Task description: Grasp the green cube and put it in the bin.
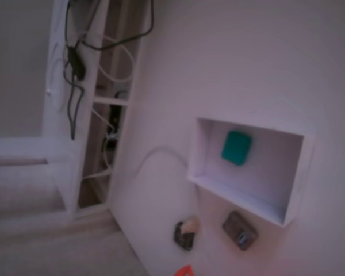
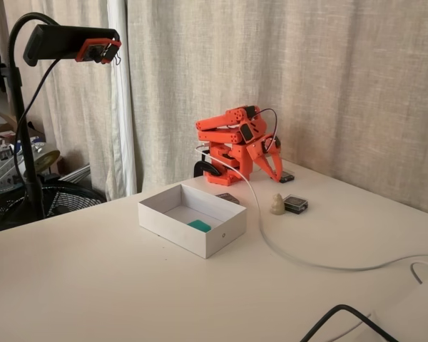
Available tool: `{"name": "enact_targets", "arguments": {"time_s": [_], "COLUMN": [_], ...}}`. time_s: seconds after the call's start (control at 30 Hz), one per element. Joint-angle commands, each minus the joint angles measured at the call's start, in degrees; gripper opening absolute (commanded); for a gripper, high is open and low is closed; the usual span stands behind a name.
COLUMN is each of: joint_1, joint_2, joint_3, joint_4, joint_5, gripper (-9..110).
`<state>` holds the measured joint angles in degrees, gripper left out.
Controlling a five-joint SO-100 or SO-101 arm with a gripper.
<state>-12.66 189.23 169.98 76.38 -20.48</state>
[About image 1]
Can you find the orange fixed gripper finger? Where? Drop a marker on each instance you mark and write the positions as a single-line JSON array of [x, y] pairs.
[[185, 271]]

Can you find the green cube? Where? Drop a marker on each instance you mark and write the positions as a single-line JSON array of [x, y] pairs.
[[235, 148]]

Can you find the white cardboard box bin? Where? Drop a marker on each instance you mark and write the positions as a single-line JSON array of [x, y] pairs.
[[247, 187]]

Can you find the small black box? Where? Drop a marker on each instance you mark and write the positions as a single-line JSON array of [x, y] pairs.
[[238, 231], [184, 241]]

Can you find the black plug block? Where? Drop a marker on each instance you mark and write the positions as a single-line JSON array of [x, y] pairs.
[[115, 115]]

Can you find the black inline adapter block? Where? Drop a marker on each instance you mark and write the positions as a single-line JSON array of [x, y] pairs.
[[76, 64]]

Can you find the white furniture frame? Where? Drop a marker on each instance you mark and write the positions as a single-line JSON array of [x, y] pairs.
[[60, 115]]

